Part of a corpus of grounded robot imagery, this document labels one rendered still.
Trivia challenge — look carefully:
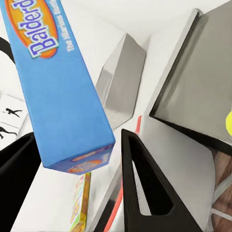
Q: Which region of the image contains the board game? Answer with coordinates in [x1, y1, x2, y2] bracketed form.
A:
[69, 172, 91, 232]
[0, 0, 116, 175]

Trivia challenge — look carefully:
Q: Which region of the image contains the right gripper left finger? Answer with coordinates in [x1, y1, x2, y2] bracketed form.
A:
[0, 130, 42, 232]

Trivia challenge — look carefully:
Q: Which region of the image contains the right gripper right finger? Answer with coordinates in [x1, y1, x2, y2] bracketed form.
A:
[121, 129, 203, 232]

